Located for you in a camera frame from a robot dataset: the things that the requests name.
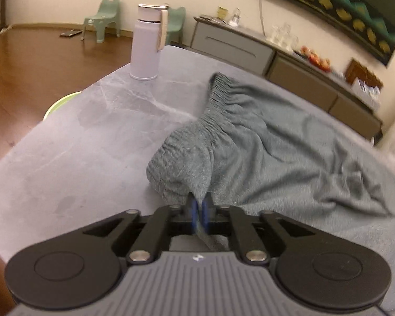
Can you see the small yellow cup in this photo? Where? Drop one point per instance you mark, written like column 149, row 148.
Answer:
column 222, row 13

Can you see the bowl of fruit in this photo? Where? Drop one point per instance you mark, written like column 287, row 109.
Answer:
column 316, row 61

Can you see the brown wooden box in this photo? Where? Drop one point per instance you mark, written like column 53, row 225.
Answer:
column 365, row 70

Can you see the clear glassware set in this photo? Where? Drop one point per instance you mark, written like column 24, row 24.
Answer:
column 283, row 36

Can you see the white storage box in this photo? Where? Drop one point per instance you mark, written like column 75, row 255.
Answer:
column 365, row 95

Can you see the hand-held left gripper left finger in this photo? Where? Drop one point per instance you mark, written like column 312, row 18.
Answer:
column 193, row 212

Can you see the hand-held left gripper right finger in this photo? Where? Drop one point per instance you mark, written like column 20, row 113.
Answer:
column 204, row 217

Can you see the dark flat object on floor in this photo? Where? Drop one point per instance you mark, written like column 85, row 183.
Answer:
column 70, row 33

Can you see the green plastic child chair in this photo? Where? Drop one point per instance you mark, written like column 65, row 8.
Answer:
column 176, row 26
column 105, row 16

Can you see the white thermos bottle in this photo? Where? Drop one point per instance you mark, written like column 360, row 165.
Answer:
column 144, row 46

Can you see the light green round stool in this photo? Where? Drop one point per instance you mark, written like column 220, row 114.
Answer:
column 57, row 107

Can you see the grey-green pants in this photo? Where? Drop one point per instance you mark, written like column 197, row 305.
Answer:
column 266, row 138

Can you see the grey and brown sideboard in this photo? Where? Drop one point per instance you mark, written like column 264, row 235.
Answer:
column 237, row 49

